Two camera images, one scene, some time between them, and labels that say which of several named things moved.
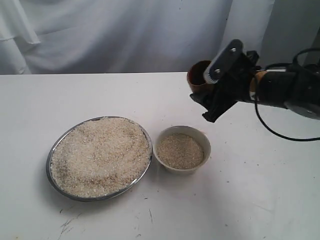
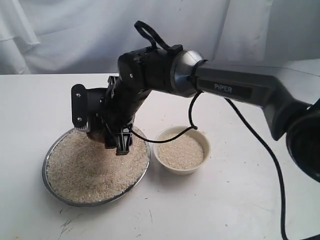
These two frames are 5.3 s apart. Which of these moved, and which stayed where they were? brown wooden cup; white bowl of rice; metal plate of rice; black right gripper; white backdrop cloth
Moved: brown wooden cup; black right gripper
Stayed: white backdrop cloth; metal plate of rice; white bowl of rice
